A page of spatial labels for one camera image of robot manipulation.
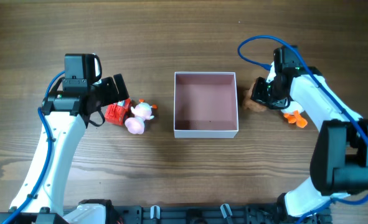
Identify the red toy fire truck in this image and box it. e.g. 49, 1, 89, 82
105, 98, 131, 126

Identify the white plush duck toy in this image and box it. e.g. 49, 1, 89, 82
281, 101, 308, 128

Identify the pink plush pig toy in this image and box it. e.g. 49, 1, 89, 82
125, 99, 158, 134

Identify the brown plush bear toy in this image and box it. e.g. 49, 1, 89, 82
242, 82, 267, 113

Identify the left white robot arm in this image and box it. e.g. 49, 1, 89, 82
0, 54, 129, 224

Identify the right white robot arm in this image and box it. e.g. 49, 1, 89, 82
250, 46, 368, 220

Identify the white cardboard box pink interior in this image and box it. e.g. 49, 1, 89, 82
173, 72, 239, 139

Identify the right blue cable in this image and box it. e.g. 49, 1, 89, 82
237, 35, 368, 224

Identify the blue cable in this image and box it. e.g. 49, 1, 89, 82
237, 35, 368, 224
1, 70, 66, 224

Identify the left blue cable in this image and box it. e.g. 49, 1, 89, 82
1, 70, 66, 224

